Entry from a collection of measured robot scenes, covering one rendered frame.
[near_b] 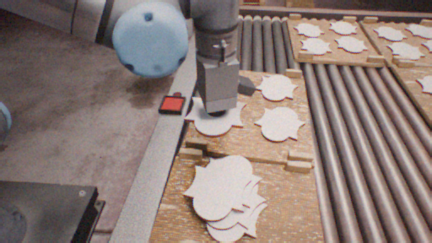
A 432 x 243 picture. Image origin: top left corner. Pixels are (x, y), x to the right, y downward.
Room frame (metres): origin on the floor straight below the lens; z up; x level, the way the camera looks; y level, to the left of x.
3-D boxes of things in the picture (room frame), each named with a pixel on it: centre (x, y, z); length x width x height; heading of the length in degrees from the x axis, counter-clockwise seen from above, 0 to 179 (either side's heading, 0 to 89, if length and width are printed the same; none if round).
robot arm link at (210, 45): (0.42, 0.00, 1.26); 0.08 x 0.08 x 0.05
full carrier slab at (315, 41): (1.09, -0.52, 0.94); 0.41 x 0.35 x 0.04; 173
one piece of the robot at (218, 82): (0.43, -0.02, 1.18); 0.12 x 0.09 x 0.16; 106
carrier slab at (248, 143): (0.62, -0.12, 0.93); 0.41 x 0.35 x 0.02; 170
